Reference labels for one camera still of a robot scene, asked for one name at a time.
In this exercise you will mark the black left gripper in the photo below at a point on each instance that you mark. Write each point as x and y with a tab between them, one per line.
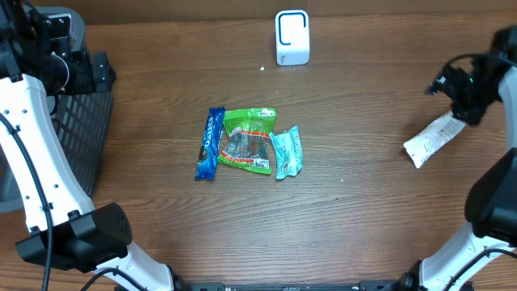
86	83

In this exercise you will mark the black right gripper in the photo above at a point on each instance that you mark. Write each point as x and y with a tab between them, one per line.
472	111

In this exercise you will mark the white bamboo print tube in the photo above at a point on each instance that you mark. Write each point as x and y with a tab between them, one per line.
437	134

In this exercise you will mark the blue Oreo cookie pack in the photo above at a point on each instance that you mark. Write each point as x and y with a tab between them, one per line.
209	148

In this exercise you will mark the mint green wipes pack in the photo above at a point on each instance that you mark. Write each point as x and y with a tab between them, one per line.
288	152

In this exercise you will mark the green snack bag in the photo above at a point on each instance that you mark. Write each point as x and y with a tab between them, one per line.
249	139

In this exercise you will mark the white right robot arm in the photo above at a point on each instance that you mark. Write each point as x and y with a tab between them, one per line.
489	229

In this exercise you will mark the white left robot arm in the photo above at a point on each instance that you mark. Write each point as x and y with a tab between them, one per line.
66	230

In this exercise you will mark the white barcode scanner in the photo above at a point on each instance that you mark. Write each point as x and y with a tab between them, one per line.
292	38

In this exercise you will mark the dark grey plastic basket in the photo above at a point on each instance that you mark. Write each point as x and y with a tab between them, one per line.
81	123

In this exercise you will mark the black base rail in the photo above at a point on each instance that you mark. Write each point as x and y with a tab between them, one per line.
365	285

